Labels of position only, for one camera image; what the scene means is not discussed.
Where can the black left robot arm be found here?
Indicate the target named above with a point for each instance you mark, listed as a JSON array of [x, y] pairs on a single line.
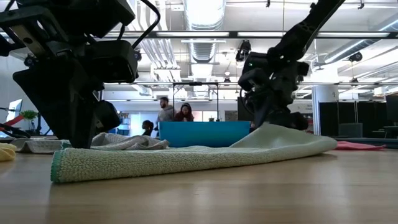
[[77, 15]]

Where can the pale green teal-edged towel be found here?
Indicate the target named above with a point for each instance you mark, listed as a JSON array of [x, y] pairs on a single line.
[[186, 158]]

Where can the pink microfiber towel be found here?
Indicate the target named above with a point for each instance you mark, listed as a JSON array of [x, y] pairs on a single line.
[[357, 145]]

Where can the person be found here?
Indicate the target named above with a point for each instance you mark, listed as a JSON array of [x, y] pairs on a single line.
[[165, 112], [185, 113], [147, 126]]

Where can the blue plastic bin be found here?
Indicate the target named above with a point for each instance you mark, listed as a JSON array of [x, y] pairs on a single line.
[[205, 133]]

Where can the black overhead frame bar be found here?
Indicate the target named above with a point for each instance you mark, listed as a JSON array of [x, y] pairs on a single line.
[[192, 34]]

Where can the yellow microfiber towel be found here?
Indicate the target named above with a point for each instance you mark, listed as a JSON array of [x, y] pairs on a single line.
[[7, 152]]

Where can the tilted bright computer monitor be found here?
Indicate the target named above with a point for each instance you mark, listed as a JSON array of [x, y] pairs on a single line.
[[15, 110]]

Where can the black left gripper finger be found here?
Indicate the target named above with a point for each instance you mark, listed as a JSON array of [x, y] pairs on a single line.
[[62, 99], [107, 116]]

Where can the silver ventilation duct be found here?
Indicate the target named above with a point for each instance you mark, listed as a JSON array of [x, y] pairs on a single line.
[[203, 12]]

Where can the black ceiling spotlight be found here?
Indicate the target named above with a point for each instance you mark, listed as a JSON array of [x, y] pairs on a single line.
[[139, 56], [355, 57]]

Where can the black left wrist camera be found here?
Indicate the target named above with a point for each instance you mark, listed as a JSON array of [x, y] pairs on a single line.
[[115, 60]]

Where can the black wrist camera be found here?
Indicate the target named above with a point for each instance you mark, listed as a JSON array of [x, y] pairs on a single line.
[[252, 79], [115, 60]]

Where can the grey waffle weave towel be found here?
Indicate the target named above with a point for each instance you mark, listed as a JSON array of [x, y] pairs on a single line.
[[130, 143]]

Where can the green background plant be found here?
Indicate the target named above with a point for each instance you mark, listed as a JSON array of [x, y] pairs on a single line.
[[28, 115]]

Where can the black partition wall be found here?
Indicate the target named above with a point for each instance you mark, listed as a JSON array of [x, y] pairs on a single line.
[[329, 118]]

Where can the black metal table frame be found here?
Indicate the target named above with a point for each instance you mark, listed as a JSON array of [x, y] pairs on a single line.
[[367, 139]]

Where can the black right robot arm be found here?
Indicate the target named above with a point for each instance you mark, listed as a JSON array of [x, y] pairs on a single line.
[[308, 28]]

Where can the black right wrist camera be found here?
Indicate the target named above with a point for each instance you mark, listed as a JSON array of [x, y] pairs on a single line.
[[252, 79]]

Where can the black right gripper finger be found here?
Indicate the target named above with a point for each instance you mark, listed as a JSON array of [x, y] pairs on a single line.
[[292, 121], [262, 112]]

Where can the black overhead camera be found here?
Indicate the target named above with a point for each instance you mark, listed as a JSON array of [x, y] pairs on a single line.
[[243, 49]]

